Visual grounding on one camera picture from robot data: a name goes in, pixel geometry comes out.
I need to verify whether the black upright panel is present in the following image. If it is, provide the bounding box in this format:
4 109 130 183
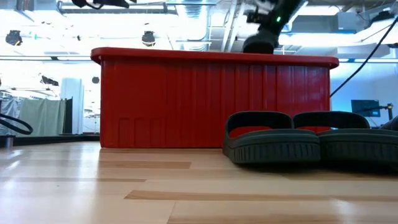
63 97 74 135

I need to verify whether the black rubber slide sandal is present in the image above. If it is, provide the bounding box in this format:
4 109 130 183
292 111 398 167
379 114 398 131
222 111 322 165
241 27 280 55

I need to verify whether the black ceiling spot lamp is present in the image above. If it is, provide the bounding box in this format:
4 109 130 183
5 29 24 47
141 30 156 47

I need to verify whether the black cable loop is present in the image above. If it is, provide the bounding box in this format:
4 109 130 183
0 113 34 136

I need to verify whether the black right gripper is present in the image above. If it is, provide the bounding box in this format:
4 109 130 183
248 6 290 34

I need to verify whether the red plastic bin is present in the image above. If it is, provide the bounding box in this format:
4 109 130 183
90 47 340 149

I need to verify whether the grey-green curtain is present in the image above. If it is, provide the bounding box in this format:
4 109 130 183
17 98 67 138

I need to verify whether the grey ventilation box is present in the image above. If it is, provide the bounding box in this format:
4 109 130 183
292 12 357 34

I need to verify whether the silver spiral air duct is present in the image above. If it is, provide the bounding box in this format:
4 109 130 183
175 0 212 54

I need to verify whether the black hanging fixture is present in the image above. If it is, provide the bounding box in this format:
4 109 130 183
39 74 60 87

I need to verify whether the white column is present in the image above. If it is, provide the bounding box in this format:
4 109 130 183
60 77 85 135

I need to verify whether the black aluminium frame rail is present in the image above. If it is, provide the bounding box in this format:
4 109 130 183
0 134 101 147

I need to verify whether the dark desk monitor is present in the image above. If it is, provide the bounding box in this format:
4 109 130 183
351 99 381 118

